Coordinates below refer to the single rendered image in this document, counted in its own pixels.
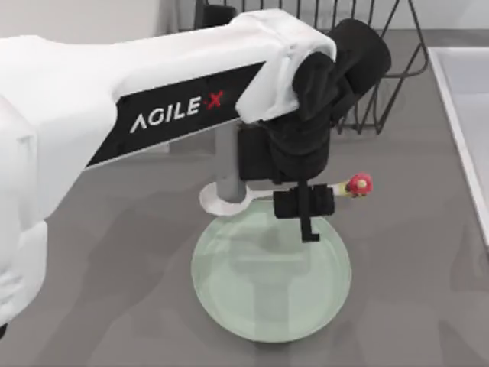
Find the white spoon with red flower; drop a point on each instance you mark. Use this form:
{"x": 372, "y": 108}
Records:
{"x": 223, "y": 199}

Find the pale green round plate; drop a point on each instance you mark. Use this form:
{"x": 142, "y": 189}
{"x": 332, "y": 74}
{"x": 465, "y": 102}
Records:
{"x": 271, "y": 283}

